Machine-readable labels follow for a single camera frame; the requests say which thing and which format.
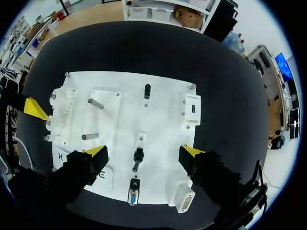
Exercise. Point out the black plug with grey connector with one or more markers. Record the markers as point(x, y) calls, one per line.
point(133, 191)

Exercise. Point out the short black plug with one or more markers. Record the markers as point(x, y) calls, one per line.
point(147, 92)

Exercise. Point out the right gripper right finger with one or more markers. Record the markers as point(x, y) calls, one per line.
point(206, 167)

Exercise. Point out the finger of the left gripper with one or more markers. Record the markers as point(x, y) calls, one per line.
point(33, 108)

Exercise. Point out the white board with sockets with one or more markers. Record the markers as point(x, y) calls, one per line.
point(124, 119)

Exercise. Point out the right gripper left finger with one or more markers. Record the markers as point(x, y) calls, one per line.
point(81, 167)

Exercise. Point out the black plug with long pin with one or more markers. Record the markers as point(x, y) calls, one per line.
point(138, 158)

